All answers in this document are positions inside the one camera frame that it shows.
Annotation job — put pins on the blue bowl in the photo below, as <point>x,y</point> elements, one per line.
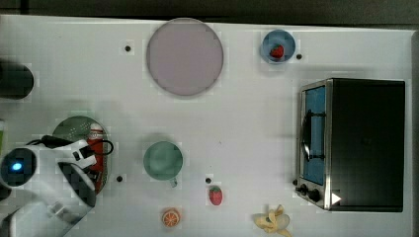
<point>274,38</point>

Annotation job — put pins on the strawberry in blue bowl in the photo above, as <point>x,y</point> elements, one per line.
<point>277,52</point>

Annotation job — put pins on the green mug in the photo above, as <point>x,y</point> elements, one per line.
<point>163,161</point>

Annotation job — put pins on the red ketchup bottle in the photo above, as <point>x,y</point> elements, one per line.
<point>95,140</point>

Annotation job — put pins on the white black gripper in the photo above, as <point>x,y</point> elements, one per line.
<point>78,153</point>

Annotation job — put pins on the red strawberry on table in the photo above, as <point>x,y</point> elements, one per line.
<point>215,195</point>

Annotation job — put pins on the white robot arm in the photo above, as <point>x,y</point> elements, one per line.
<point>62,192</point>

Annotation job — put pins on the grey-green oval strainer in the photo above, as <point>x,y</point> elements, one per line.
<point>78,127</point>

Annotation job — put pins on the peeled banana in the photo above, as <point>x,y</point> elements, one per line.
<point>274,221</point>

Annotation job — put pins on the silver black toaster oven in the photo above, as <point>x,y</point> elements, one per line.
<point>351,144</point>

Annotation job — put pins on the lilac round plate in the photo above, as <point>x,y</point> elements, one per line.
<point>184,57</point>

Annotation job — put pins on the orange half slice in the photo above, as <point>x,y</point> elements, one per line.
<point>171,217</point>

